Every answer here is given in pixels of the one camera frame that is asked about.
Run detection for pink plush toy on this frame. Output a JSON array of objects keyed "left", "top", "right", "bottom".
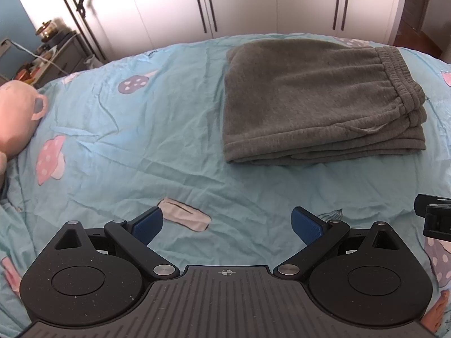
[{"left": 0, "top": 80, "right": 49, "bottom": 184}]

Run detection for dark grey nightstand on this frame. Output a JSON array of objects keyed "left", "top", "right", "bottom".
[{"left": 14, "top": 35, "right": 96, "bottom": 86}]

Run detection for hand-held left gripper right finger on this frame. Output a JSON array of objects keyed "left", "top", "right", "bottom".
[{"left": 276, "top": 207, "right": 403, "bottom": 281}]

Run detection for glass jar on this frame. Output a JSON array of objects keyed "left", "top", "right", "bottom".
[{"left": 36, "top": 19, "right": 60, "bottom": 42}]

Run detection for teal mushroom print bed sheet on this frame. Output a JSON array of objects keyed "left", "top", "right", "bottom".
[{"left": 0, "top": 33, "right": 451, "bottom": 338}]

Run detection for grey fleece pants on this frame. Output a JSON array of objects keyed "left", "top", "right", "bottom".
[{"left": 223, "top": 39, "right": 428, "bottom": 166}]

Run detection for white cable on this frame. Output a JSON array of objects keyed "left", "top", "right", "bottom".
[{"left": 9, "top": 33, "right": 76, "bottom": 76}]

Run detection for white wardrobe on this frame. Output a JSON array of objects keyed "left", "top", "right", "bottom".
[{"left": 9, "top": 0, "right": 409, "bottom": 62}]

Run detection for black wardrobe bar handle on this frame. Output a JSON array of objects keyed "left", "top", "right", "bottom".
[
  {"left": 202, "top": 0, "right": 218, "bottom": 32},
  {"left": 191, "top": 0, "right": 208, "bottom": 34},
  {"left": 332, "top": 0, "right": 343, "bottom": 30},
  {"left": 340, "top": 0, "right": 352, "bottom": 31}
]

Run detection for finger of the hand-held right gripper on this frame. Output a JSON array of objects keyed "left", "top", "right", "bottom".
[{"left": 414, "top": 194, "right": 451, "bottom": 242}]

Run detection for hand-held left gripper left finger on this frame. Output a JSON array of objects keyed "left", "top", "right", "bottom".
[{"left": 52, "top": 207, "right": 180, "bottom": 280}]

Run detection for brown wooden door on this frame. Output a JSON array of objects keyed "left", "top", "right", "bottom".
[{"left": 398, "top": 0, "right": 430, "bottom": 41}]

